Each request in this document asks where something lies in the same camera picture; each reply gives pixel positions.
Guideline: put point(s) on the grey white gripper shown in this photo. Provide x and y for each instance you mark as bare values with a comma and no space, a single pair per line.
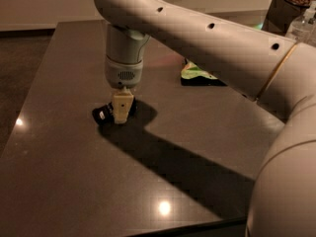
123,74

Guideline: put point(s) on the black rxbar chocolate bar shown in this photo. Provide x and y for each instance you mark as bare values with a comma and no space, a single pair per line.
105,114

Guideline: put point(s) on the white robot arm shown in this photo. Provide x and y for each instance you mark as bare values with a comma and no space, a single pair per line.
277,73

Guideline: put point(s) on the green snack chip bag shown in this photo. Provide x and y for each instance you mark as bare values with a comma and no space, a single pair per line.
192,71

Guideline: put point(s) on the black stand box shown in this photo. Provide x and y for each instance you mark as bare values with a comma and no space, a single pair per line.
280,15

